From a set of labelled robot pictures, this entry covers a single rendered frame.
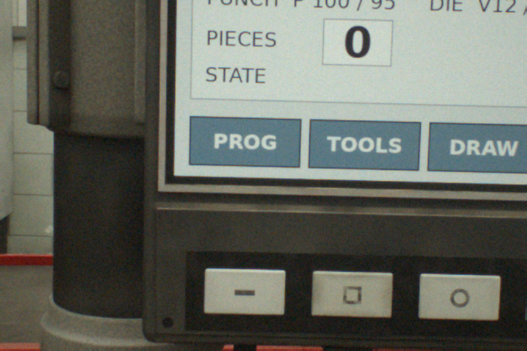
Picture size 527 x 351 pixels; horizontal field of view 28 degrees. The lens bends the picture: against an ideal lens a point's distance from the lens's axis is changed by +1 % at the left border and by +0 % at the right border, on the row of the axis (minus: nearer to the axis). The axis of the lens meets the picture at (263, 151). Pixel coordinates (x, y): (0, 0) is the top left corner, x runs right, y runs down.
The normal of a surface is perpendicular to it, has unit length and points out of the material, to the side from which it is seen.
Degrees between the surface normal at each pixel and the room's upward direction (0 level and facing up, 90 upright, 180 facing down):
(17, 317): 0
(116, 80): 90
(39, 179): 90
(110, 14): 90
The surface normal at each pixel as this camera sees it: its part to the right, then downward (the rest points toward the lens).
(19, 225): -0.03, 0.13
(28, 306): 0.03, -0.99
